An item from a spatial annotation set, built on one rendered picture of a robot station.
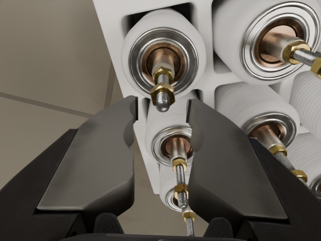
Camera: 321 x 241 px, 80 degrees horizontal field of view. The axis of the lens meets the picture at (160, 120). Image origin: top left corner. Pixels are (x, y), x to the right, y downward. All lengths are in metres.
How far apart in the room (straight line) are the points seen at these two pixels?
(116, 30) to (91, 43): 0.21
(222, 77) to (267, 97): 0.07
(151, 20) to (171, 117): 0.12
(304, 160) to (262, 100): 0.16
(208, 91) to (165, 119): 0.09
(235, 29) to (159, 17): 0.08
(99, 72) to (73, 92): 0.09
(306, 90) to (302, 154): 0.11
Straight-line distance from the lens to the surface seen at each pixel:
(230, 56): 0.23
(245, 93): 0.30
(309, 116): 0.34
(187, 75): 0.22
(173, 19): 0.21
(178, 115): 0.25
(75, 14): 0.50
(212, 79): 0.31
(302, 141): 0.42
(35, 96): 0.61
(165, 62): 0.19
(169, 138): 0.26
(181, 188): 0.22
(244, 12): 0.23
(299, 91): 0.37
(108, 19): 0.29
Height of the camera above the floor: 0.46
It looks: 57 degrees down
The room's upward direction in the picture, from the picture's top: 178 degrees counter-clockwise
